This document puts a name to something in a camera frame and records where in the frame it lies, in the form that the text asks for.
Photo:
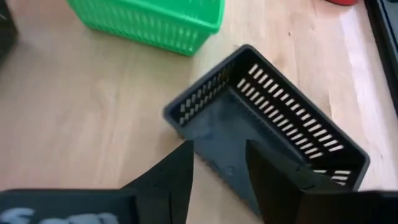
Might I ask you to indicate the green plastic slotted basket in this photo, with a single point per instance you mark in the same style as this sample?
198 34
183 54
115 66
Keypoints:
155 21

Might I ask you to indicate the red desk lamp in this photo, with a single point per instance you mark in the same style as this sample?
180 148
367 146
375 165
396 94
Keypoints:
342 2

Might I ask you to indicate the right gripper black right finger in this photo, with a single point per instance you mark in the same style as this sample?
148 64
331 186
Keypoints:
273 186

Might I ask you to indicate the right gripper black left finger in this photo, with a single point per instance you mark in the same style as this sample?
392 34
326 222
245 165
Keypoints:
171 183

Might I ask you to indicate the black plastic slotted basket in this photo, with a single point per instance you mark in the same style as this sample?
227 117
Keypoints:
6 34
224 124

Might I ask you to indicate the black aluminium table frame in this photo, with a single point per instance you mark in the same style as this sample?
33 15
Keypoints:
381 46

